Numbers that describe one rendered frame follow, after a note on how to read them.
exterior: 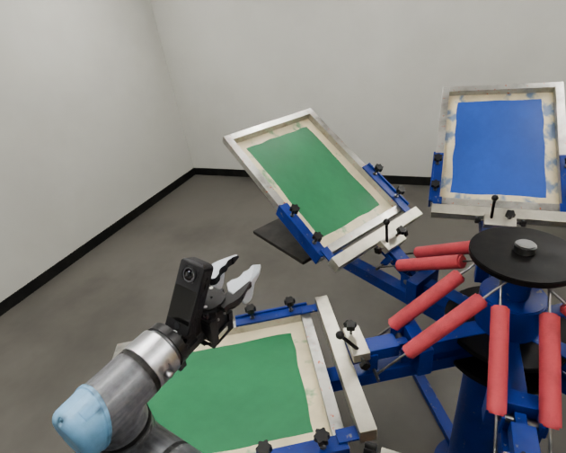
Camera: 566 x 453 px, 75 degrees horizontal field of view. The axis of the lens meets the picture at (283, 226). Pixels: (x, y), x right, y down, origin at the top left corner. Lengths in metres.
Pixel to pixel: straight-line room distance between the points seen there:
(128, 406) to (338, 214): 1.40
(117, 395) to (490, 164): 1.98
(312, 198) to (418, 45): 2.94
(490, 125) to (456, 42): 2.20
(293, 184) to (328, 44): 2.98
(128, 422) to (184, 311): 0.15
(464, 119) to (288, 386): 1.70
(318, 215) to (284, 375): 0.73
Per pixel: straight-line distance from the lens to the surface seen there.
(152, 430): 0.60
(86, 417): 0.53
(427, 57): 4.46
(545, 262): 1.35
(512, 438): 1.25
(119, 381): 0.54
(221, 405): 1.38
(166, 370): 0.57
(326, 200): 1.80
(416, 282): 1.60
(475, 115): 2.38
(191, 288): 0.56
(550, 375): 1.28
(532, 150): 2.26
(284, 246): 2.01
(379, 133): 4.68
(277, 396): 1.36
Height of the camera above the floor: 2.06
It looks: 30 degrees down
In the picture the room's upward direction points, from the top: 8 degrees counter-clockwise
